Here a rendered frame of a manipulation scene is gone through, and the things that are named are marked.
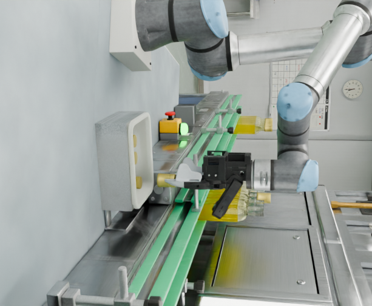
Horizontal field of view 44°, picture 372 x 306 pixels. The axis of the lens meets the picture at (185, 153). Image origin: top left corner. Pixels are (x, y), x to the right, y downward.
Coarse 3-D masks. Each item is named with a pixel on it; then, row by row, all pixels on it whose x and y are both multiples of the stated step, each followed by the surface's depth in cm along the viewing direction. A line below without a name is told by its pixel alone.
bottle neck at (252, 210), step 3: (249, 207) 140; (252, 207) 140; (255, 207) 140; (258, 207) 140; (261, 207) 140; (249, 210) 140; (252, 210) 139; (255, 210) 139; (258, 210) 139; (261, 210) 139; (249, 213) 140; (252, 213) 139; (255, 213) 139; (258, 213) 139; (261, 213) 139
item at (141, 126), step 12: (132, 120) 110; (144, 120) 123; (132, 132) 108; (144, 132) 124; (132, 144) 109; (144, 144) 125; (132, 156) 109; (144, 156) 126; (132, 168) 110; (144, 168) 127; (132, 180) 111; (144, 180) 128; (132, 192) 112; (144, 192) 123; (132, 204) 114
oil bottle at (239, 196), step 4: (212, 192) 150; (216, 192) 150; (220, 192) 149; (208, 196) 146; (212, 196) 146; (216, 196) 146; (220, 196) 146; (236, 196) 146; (240, 196) 146; (244, 196) 146; (244, 200) 144; (248, 200) 146; (248, 204) 145
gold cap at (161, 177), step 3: (159, 174) 115; (162, 174) 115; (165, 174) 115; (168, 174) 115; (171, 174) 115; (174, 174) 115; (159, 177) 115; (162, 177) 115; (165, 177) 114; (168, 177) 114; (171, 177) 114; (174, 177) 114; (159, 180) 114; (162, 180) 114; (159, 183) 115; (162, 183) 115; (165, 183) 114; (168, 183) 114; (159, 186) 115; (162, 186) 115; (165, 186) 115; (168, 186) 115; (171, 186) 115; (174, 186) 115
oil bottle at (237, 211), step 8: (208, 200) 143; (216, 200) 143; (232, 200) 142; (240, 200) 142; (208, 208) 140; (232, 208) 139; (240, 208) 138; (200, 216) 141; (208, 216) 141; (224, 216) 140; (232, 216) 139; (240, 216) 139
